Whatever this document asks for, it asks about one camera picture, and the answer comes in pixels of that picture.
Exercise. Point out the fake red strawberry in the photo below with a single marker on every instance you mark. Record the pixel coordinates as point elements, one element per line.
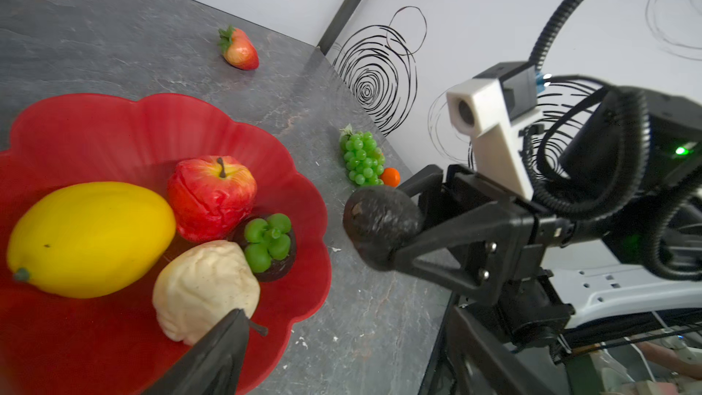
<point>237,49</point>

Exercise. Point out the green fake grape bunch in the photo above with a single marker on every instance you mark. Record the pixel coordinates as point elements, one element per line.
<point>363,158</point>

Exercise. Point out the orange fake tomato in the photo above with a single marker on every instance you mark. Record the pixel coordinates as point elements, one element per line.
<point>390,177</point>

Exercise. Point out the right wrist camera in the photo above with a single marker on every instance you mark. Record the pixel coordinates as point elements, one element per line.
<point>492,109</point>

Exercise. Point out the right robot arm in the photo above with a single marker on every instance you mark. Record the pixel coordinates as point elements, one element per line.
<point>618,167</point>

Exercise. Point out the yellow fake lemon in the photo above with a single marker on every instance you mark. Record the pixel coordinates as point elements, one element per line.
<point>91,239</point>

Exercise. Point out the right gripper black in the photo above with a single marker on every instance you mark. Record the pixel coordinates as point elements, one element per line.
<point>488,248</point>

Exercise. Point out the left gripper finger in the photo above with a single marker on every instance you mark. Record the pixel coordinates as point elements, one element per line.
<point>213,365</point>

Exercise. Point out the black fake avocado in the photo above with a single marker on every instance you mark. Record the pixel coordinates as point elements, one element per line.
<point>379,220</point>

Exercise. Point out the red flower-shaped fruit bowl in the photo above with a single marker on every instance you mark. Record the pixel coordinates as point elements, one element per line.
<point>113,344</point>

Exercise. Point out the dark mangosteen with green calyx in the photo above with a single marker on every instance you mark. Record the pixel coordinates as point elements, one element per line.
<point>269,245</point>

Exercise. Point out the fake red apple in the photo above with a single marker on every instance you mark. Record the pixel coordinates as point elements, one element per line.
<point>210,196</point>

